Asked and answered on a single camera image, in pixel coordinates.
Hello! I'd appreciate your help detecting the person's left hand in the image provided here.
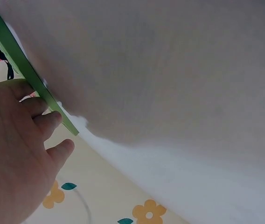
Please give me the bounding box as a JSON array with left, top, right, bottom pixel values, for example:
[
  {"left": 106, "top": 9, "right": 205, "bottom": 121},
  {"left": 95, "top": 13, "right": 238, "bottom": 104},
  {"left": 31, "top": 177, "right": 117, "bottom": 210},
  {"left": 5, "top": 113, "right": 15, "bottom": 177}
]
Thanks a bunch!
[{"left": 0, "top": 78, "right": 75, "bottom": 224}]

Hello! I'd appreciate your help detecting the green board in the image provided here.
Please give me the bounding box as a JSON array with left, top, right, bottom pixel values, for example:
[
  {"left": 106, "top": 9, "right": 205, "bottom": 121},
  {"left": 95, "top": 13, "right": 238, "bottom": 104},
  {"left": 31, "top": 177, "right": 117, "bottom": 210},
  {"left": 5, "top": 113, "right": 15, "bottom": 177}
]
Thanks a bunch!
[{"left": 0, "top": 0, "right": 80, "bottom": 137}]

